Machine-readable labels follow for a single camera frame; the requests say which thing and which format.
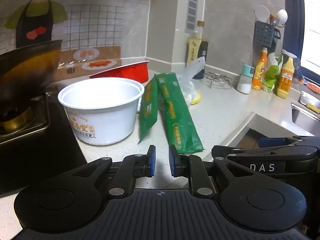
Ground white round ladle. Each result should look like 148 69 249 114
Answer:
277 9 288 27

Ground green bag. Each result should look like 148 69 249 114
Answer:
264 54 284 93

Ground long green packet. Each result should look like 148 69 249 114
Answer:
154 72 204 154

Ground clear plastic bag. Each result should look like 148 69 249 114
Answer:
176 56 207 103

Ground white strainer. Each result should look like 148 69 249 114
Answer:
254 5 270 23

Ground dark soy sauce bottle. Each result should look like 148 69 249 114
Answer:
186 21 209 80

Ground red foil tray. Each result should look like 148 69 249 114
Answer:
89 61 149 84

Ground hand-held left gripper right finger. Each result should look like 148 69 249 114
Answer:
169 144 250 198

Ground white plastic bowl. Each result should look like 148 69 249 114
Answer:
58 77 145 145

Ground metal wire trivet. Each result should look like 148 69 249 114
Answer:
203 72 237 90

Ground salt shaker with teal lid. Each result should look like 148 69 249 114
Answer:
237 64 255 95

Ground white tray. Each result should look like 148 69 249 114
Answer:
300 91 320 105

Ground window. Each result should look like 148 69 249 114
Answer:
285 0 320 75

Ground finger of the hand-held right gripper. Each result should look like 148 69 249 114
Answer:
257 135 320 147
211 144 318 160

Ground steel sink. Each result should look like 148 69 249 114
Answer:
291 101 320 137

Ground small green packet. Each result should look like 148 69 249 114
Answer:
138 76 159 144

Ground black wok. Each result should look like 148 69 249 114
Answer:
0 39 63 120

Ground grey slatted wall strip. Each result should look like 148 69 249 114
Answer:
186 0 200 34

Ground kitchen wall sticker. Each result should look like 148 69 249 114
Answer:
0 0 150 83

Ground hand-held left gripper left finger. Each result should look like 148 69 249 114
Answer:
74 145 157 198

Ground yellow bottle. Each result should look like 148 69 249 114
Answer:
276 50 295 99

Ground dark grey utensil holder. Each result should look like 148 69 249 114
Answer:
254 21 282 49

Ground orange bottle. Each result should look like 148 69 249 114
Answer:
252 47 268 90

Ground gas stove burner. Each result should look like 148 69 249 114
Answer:
0 84 88 198

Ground yellow sponge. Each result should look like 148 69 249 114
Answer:
306 103 320 114

